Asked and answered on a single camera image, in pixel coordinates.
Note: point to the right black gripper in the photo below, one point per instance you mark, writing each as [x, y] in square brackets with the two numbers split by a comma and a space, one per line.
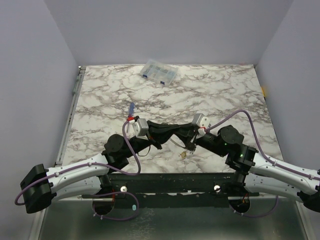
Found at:
[191, 135]

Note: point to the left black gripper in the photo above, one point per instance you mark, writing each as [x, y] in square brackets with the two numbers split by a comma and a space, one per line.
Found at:
[158, 134]

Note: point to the yellow key tag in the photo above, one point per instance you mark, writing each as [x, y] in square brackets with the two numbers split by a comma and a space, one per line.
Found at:
[183, 154]

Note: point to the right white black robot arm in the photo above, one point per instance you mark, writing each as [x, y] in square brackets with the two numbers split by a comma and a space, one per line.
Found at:
[258, 172]

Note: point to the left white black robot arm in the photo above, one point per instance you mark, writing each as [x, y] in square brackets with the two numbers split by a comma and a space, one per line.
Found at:
[41, 185]

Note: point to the blue red screwdriver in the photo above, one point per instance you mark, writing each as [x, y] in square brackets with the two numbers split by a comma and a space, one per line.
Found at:
[130, 117]

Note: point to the clear plastic organizer box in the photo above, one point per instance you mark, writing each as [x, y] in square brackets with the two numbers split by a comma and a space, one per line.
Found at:
[158, 72]

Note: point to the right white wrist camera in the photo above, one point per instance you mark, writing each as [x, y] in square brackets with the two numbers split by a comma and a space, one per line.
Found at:
[202, 122]

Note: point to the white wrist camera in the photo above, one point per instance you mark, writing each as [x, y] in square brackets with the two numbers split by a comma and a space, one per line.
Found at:
[202, 122]
[140, 127]

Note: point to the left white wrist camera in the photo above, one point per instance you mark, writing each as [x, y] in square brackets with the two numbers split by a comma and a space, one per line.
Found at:
[140, 127]

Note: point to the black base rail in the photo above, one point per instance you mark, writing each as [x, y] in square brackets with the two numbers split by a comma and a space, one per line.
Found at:
[174, 190]

